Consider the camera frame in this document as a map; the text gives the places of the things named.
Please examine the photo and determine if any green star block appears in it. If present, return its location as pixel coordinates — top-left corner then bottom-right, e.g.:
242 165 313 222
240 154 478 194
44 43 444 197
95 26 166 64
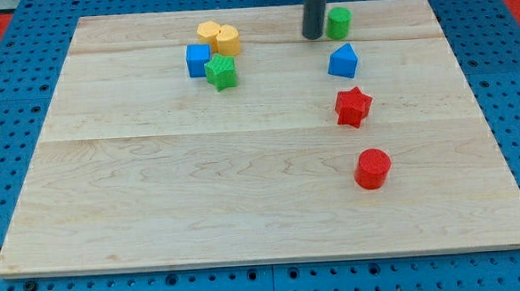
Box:
204 53 237 92

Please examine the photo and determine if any red cylinder block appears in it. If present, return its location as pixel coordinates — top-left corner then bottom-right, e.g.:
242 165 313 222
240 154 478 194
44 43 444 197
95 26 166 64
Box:
354 149 391 190

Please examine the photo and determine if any blue cube block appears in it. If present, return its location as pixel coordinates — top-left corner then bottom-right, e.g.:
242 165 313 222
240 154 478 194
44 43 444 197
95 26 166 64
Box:
185 44 212 77

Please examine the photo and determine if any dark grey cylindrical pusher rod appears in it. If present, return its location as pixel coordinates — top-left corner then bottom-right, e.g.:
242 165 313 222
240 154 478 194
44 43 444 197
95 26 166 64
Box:
301 0 328 40

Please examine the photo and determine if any yellow heart block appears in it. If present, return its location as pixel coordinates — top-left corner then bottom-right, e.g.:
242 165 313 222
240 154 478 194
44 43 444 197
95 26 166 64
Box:
216 24 241 56

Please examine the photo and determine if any light wooden board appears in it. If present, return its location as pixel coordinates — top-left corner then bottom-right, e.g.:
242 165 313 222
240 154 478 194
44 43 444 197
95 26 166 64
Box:
0 0 520 279

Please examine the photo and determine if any red star block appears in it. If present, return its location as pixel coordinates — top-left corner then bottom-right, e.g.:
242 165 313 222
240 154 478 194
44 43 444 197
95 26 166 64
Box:
335 87 373 129

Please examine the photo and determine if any green cylinder block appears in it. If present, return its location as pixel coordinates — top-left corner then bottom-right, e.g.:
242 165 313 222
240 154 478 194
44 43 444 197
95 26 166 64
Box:
326 7 353 40

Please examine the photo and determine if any blue triangle block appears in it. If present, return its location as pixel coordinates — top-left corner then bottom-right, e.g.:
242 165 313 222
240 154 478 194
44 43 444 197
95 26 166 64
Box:
328 43 359 78

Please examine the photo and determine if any yellow hexagon block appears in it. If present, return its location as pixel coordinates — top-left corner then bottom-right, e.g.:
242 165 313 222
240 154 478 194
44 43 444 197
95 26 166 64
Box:
196 20 221 53

